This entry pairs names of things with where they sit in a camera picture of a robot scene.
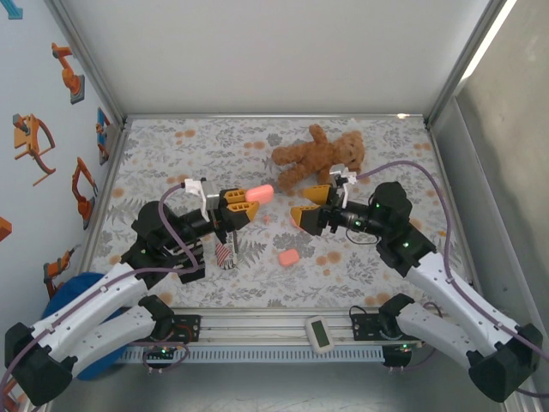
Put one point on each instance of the flag print striped case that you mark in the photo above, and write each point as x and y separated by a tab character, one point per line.
225	257

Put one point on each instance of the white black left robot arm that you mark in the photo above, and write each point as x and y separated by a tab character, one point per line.
86	300

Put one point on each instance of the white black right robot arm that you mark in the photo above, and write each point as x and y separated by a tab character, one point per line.
450	296

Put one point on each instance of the brown teddy bear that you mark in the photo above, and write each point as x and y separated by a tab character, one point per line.
313	150

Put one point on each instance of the floral print tablecloth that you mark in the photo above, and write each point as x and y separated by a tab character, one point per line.
193	163

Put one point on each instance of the blue cloth bundle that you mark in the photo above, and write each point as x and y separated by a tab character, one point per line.
68	296

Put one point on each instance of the white timer with display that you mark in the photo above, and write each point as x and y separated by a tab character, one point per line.
319	334

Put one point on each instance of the black control board with LED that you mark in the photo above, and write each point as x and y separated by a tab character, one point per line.
399	354
165	353

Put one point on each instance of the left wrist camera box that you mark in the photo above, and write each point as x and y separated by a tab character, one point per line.
210	195

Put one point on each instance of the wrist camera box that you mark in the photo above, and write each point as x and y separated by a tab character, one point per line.
343	177
210	195

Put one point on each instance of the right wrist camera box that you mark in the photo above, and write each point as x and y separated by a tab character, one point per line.
343	177

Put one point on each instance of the aluminium frame rail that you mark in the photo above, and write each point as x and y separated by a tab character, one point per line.
451	193
274	116
105	193

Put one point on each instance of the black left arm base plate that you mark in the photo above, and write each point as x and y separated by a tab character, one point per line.
193	322

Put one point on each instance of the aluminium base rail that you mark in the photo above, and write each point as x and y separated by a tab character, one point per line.
266	330

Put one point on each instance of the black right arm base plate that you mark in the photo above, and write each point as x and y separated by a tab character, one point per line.
364	330

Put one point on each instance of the orange block wall sticker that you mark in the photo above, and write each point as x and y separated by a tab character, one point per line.
5	229

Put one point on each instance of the orange grey gripper wall sticker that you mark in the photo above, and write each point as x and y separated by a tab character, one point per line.
30	141

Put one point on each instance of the aluminium frame post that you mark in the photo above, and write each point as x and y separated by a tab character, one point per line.
89	64
461	64

